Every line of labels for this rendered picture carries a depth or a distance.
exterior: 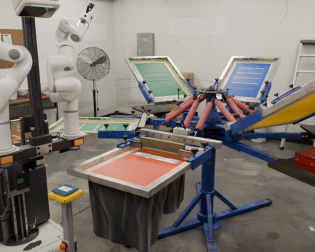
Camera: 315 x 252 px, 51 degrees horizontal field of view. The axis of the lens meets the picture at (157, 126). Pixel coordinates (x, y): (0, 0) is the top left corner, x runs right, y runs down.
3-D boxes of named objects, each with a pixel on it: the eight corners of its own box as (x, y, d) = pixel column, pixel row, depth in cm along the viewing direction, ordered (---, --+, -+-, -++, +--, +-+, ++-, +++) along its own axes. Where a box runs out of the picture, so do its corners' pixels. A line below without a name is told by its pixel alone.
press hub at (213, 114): (217, 238, 298) (224, 89, 265) (179, 225, 318) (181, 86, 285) (232, 219, 330) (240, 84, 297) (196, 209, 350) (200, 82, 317)
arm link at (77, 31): (54, 32, 188) (59, 20, 181) (61, 21, 194) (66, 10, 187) (78, 46, 192) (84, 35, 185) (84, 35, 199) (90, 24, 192)
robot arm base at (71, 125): (56, 133, 216) (54, 110, 213) (73, 130, 225) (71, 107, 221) (69, 138, 206) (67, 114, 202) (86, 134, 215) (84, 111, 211)
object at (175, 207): (149, 255, 189) (149, 188, 179) (144, 253, 191) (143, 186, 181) (186, 220, 227) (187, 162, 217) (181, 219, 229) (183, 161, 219)
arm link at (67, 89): (82, 102, 179) (46, 104, 174) (81, 100, 215) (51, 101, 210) (80, 76, 177) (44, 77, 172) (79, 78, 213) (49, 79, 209)
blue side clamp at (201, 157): (192, 170, 206) (193, 160, 204) (185, 169, 209) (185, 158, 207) (211, 157, 231) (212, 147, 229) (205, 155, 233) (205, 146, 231)
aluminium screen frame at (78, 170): (148, 198, 167) (148, 191, 166) (67, 174, 197) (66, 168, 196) (210, 154, 231) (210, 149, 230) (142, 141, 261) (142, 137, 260)
